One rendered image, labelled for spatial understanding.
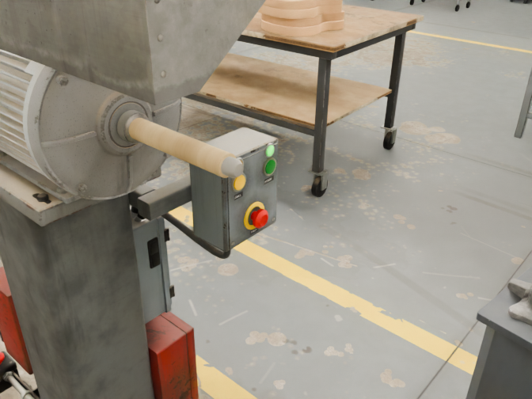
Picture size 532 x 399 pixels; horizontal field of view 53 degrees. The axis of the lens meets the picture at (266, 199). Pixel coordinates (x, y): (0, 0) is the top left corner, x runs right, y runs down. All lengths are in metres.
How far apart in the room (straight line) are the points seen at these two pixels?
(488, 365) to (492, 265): 1.41
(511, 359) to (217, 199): 0.79
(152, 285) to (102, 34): 0.84
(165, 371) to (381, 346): 1.10
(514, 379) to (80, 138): 1.10
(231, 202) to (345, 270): 1.62
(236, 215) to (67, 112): 0.42
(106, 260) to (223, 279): 1.45
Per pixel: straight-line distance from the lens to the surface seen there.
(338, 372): 2.12
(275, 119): 3.18
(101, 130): 0.80
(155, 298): 1.31
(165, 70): 0.48
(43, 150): 0.79
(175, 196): 1.07
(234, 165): 0.66
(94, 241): 1.08
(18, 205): 0.95
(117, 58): 0.51
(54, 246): 1.03
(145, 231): 1.19
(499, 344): 1.41
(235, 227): 1.07
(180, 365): 1.41
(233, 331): 2.26
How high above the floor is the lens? 1.54
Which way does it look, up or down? 30 degrees down
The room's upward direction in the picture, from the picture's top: 1 degrees clockwise
